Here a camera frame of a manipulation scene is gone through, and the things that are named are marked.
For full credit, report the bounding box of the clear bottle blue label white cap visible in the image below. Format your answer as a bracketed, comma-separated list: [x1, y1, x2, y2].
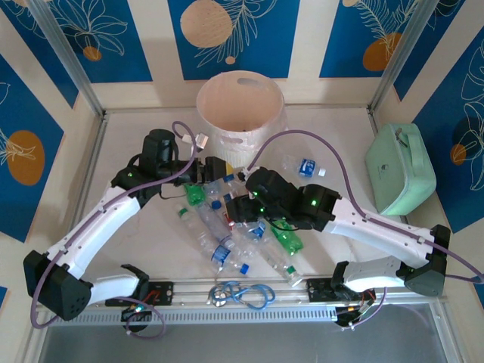
[280, 154, 327, 178]

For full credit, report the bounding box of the green plastic bottle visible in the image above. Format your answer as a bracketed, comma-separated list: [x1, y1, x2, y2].
[184, 182, 208, 208]
[270, 219, 306, 256]

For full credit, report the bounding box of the small clear bottle blue label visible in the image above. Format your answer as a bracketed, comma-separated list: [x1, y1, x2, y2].
[237, 221, 270, 258]

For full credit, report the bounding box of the clear bottle green label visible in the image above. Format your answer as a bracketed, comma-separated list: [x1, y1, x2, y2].
[260, 241, 304, 287]

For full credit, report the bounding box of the crushed clear bottle pale label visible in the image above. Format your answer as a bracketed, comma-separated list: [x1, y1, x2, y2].
[206, 175, 237, 211]

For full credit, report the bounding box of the long clear plastic bottle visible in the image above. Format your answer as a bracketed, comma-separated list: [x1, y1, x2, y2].
[195, 202, 234, 243]

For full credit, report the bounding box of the white plastic bin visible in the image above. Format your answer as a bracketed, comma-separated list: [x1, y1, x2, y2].
[195, 70, 285, 175]

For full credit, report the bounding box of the mint green zip case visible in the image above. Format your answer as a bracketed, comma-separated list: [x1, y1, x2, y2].
[364, 123, 438, 217]

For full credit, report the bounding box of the grey front panel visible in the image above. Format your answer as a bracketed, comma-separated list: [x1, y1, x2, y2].
[22, 313, 464, 363]

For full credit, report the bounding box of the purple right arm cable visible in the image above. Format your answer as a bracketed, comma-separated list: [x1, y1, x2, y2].
[245, 129, 484, 332]

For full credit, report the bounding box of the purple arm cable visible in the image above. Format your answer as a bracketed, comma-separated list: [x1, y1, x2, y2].
[245, 129, 484, 332]
[32, 119, 208, 338]

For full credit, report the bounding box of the black right mount plate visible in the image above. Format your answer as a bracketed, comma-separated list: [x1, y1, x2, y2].
[304, 278, 376, 303]

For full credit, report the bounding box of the black mount plate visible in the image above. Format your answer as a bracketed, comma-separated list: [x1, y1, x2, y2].
[104, 280, 177, 307]
[304, 278, 376, 303]

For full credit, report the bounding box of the coiled blue cable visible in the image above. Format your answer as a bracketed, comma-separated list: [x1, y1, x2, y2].
[207, 280, 276, 312]

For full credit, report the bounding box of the small circuit board with wires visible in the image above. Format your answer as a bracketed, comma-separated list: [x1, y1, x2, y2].
[120, 302, 153, 323]
[335, 304, 370, 330]

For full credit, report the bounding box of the slotted grey cable duct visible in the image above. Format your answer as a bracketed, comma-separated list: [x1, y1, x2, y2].
[36, 304, 338, 327]

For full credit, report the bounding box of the aluminium frame post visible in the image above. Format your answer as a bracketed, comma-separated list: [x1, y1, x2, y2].
[26, 0, 109, 118]
[367, 0, 442, 116]

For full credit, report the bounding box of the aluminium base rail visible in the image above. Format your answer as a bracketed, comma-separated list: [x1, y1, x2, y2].
[81, 275, 449, 307]

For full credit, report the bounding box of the black left mount plate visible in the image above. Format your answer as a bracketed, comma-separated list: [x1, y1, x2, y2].
[104, 280, 177, 307]

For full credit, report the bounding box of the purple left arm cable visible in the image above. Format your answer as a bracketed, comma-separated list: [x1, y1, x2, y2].
[32, 119, 208, 338]

